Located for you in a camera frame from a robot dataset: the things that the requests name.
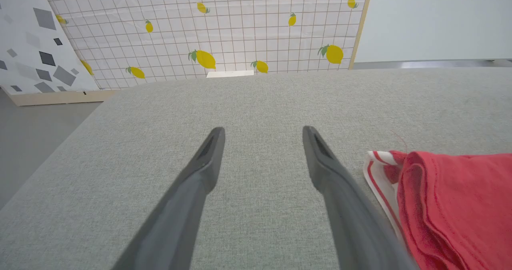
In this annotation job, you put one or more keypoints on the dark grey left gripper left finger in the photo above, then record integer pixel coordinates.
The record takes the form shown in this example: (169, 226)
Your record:
(180, 214)

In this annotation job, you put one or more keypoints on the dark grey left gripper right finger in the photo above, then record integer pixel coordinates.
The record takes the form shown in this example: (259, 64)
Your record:
(352, 222)

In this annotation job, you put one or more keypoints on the red and white shirt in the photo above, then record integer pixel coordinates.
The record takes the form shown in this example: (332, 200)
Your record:
(460, 206)

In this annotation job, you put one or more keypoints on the white rectangular box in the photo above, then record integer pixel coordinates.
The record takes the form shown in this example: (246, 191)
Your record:
(230, 74)

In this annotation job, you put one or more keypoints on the white grey terrazzo pattern panel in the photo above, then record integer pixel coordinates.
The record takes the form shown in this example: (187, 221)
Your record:
(36, 58)

